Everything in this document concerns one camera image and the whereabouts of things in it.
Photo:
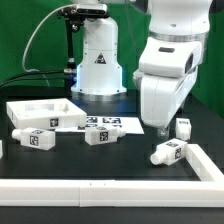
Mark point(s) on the black camera on stand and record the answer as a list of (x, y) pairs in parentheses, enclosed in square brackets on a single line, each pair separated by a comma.
[(75, 17)]

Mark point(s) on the white marker sheet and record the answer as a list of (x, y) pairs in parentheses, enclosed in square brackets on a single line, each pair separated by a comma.
[(131, 125)]

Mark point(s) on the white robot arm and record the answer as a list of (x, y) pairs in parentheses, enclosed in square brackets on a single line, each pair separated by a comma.
[(168, 66)]

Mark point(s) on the white part left edge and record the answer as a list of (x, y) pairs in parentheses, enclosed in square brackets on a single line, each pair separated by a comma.
[(1, 149)]

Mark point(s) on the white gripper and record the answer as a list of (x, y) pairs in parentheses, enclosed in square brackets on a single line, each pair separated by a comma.
[(161, 97)]

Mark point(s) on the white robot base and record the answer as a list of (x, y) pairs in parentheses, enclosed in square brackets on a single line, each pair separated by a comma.
[(99, 75)]

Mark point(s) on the white L-shaped fence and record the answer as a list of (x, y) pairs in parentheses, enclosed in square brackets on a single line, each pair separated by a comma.
[(207, 191)]

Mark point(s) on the white square tabletop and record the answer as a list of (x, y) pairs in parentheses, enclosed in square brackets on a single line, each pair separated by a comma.
[(45, 114)]

